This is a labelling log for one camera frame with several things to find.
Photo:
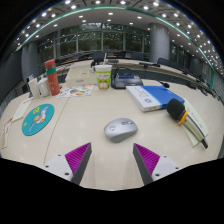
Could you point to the silver computer mouse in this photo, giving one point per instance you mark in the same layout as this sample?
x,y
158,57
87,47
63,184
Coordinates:
x,y
120,130

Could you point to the pale yellow booklet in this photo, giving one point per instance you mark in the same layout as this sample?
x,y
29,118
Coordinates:
x,y
199,120

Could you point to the white lidded ceramic mug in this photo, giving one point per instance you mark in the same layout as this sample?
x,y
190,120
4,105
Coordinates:
x,y
44,87

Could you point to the white cardboard box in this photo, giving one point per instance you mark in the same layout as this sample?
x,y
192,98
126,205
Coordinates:
x,y
80,77

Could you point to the black desk microphone console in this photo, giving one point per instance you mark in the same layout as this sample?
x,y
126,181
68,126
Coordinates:
x,y
126,81

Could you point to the black handheld microphone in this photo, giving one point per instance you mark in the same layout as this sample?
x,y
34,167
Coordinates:
x,y
176,108

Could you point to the long curved conference desk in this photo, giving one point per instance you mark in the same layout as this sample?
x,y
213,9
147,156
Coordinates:
x,y
133,65

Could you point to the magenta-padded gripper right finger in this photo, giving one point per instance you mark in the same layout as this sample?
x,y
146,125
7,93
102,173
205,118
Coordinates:
x,y
163,165

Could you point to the colourful sticker sheet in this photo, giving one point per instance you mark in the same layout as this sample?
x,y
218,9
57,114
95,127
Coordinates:
x,y
75,91

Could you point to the orange-red bottle with green band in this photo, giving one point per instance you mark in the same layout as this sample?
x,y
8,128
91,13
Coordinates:
x,y
52,80

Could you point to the ceiling lights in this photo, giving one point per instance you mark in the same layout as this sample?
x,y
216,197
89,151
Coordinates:
x,y
110,14

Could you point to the printed paper cup with straw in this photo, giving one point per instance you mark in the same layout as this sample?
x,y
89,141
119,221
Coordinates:
x,y
103,78

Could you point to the dark office chairs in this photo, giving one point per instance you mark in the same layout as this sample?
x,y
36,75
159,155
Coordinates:
x,y
163,61

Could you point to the blue and white book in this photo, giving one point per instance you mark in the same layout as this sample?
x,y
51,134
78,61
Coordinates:
x,y
151,96

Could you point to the round teal cartoon mouse pad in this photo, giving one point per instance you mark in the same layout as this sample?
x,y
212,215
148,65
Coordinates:
x,y
37,120

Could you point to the red and white leaflet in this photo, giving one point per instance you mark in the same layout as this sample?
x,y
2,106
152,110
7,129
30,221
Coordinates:
x,y
6,131

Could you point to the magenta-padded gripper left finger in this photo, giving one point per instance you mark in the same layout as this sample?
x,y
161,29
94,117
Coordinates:
x,y
60,165

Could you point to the white paper cup stack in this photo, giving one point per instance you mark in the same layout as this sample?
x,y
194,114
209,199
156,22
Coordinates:
x,y
33,88

